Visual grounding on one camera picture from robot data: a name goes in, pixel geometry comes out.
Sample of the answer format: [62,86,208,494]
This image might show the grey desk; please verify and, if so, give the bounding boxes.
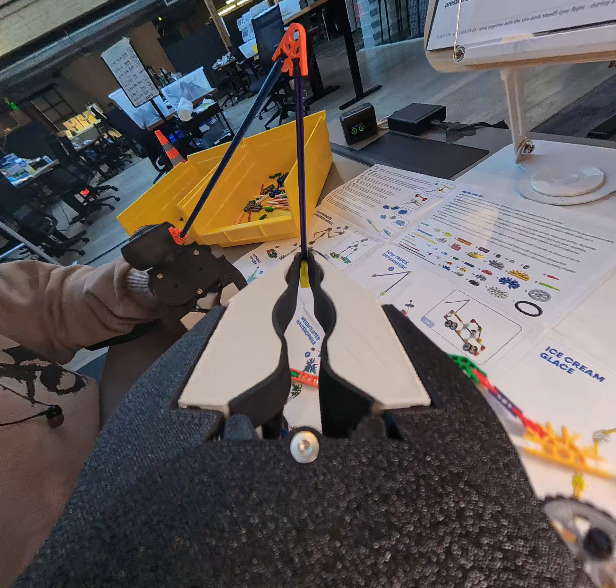
[97,117,616,430]

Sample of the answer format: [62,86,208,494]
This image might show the person's left forearm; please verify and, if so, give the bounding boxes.
[0,259,159,362]

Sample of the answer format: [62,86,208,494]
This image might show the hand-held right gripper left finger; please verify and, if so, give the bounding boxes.
[180,254,301,433]

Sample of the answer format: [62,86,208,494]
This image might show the orange traffic cone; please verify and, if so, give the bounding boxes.
[155,129,187,169]

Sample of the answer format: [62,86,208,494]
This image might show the black adapter cable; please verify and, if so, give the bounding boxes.
[443,115,511,133]

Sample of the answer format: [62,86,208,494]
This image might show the wooden document stand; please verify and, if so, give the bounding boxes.
[424,0,616,74]

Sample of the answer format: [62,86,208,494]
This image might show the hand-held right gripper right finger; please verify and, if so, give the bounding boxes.
[310,256,431,433]

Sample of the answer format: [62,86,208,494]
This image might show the thin black cable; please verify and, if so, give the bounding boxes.
[0,403,66,431]

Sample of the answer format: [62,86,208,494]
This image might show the white instruction sheet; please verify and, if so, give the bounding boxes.
[207,163,616,550]

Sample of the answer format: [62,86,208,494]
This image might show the black power adapter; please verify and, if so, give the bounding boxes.
[388,102,449,137]

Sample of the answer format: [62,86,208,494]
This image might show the black toy wheel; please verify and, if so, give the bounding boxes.
[537,494,616,588]

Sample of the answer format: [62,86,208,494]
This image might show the pile of toy rods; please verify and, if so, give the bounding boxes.
[231,171,295,226]

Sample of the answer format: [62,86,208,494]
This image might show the whiteboard sign on stand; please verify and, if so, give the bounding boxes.
[100,37,160,109]

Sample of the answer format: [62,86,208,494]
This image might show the yellow plastic bin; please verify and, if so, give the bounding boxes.
[118,141,241,238]
[178,110,334,248]

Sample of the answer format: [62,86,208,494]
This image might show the black desk mat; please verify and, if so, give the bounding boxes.
[330,131,490,180]

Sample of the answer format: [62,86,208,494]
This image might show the blue rods with orange connector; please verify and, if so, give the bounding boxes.
[169,23,315,288]

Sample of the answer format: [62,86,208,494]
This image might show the small black display box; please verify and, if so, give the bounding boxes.
[339,102,379,147]

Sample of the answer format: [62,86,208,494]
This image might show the black office chair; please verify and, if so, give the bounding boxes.
[249,3,294,126]
[0,174,89,263]
[56,131,122,205]

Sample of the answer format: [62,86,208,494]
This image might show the white plastic cover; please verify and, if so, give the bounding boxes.
[108,66,209,128]

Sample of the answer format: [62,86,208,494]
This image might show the colourful rod and connector model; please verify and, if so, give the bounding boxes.
[448,352,616,480]

